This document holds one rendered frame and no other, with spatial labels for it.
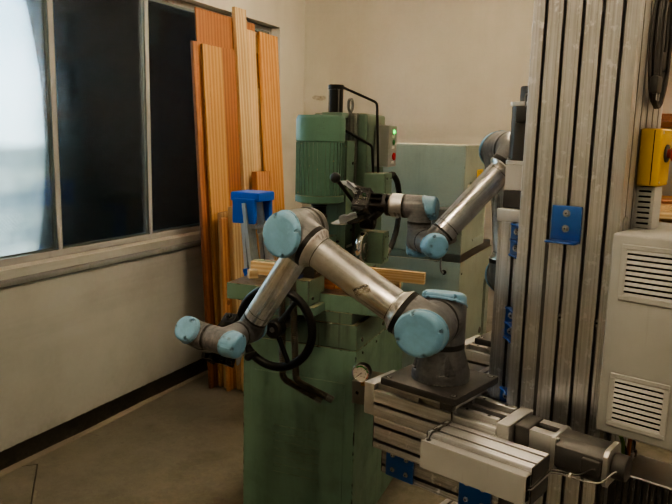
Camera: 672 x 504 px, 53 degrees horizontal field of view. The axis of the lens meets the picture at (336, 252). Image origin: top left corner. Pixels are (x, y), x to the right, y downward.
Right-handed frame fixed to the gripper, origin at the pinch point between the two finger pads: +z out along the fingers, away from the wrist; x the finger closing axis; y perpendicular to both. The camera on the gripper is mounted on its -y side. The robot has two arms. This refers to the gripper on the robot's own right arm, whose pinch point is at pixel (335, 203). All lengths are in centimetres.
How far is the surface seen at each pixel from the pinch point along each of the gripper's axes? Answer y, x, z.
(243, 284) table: -12.0, 29.2, 34.0
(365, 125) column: -18.5, -38.0, 2.3
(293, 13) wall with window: -164, -194, 130
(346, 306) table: -13.4, 32.0, -5.9
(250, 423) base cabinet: -34, 77, 30
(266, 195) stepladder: -76, -28, 69
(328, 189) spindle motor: -6.6, -7.1, 6.5
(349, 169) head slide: -19.4, -20.3, 5.5
